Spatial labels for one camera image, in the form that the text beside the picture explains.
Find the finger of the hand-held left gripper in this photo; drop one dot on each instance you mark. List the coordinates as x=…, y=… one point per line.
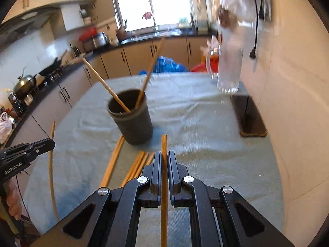
x=41, y=148

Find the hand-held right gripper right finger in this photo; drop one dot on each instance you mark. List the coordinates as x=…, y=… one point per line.
x=171, y=164

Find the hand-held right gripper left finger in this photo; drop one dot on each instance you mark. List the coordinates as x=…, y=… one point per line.
x=158, y=164

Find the wooden chopstick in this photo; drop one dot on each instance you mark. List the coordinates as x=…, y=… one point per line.
x=136, y=163
x=149, y=159
x=164, y=144
x=51, y=164
x=111, y=160
x=142, y=163
x=115, y=160
x=149, y=73
x=102, y=82

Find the dark grey utensil cup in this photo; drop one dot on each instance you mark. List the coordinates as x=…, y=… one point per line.
x=133, y=128

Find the person's left hand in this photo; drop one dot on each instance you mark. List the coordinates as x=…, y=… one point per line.
x=13, y=200

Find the white crumpled plastic bag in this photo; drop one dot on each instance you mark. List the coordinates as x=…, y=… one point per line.
x=5, y=128

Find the light green table cloth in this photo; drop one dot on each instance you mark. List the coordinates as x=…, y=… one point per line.
x=192, y=123

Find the cluster of condiment bottles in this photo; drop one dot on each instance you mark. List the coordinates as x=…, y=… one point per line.
x=15, y=105

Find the black gas stove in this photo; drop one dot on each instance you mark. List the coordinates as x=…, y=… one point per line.
x=47, y=81

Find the steel pot with lid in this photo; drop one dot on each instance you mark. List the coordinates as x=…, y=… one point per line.
x=24, y=82

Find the black wok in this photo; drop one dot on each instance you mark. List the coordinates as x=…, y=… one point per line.
x=51, y=68

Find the black smartphone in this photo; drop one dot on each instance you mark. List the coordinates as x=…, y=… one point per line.
x=248, y=118

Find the blue plastic bag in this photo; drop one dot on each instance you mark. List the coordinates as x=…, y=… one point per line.
x=167, y=65

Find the red plastic basket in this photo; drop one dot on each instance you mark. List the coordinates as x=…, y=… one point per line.
x=198, y=69

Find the clear glass pitcher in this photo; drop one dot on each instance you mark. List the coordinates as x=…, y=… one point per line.
x=230, y=77

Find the beige base cabinets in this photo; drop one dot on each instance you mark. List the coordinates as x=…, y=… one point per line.
x=138, y=56

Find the red plastic bowl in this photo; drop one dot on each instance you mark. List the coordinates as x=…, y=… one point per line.
x=87, y=34

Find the steel rice cooker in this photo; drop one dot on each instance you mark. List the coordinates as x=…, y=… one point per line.
x=100, y=40

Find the grey range hood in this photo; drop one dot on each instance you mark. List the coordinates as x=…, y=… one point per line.
x=28, y=20

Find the stack of white bowls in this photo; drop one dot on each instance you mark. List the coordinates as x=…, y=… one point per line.
x=86, y=19

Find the brown utensil holder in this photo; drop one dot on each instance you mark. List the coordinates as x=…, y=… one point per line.
x=121, y=33

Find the green dish soap bottle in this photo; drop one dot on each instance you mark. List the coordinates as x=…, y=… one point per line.
x=183, y=22

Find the small red cloth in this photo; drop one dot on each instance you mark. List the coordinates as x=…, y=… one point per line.
x=147, y=15

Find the kitchen window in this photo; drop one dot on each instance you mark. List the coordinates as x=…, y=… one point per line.
x=133, y=5

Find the white hanging plastic bag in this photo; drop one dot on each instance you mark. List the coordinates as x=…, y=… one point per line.
x=236, y=0

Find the wall socket panel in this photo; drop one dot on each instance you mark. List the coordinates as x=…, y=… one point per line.
x=267, y=7

